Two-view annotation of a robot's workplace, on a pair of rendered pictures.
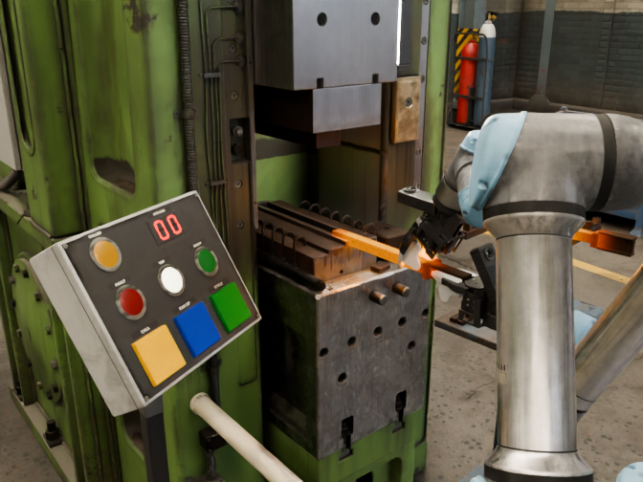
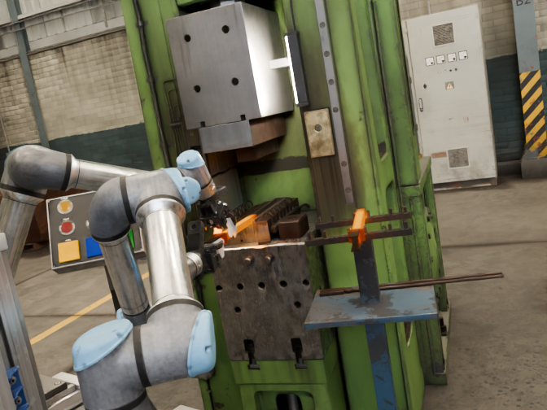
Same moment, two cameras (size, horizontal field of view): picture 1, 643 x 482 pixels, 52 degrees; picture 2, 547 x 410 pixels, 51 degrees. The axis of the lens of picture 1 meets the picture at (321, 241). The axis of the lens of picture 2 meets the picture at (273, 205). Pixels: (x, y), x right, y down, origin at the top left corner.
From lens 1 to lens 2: 1.98 m
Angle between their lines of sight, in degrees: 57
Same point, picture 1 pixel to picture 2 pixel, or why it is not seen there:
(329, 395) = (229, 318)
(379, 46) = (242, 97)
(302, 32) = (185, 98)
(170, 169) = not seen: hidden behind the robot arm
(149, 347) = (63, 246)
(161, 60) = (149, 119)
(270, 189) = (301, 190)
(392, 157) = (317, 167)
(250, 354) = not seen: hidden behind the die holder
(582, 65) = not seen: outside the picture
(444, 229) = (203, 211)
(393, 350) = (279, 303)
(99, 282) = (56, 217)
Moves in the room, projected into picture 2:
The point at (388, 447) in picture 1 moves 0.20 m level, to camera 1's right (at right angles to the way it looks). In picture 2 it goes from (294, 377) to (326, 395)
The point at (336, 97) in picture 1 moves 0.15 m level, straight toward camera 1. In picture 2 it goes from (215, 131) to (177, 138)
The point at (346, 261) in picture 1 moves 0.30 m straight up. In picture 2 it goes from (244, 234) to (229, 155)
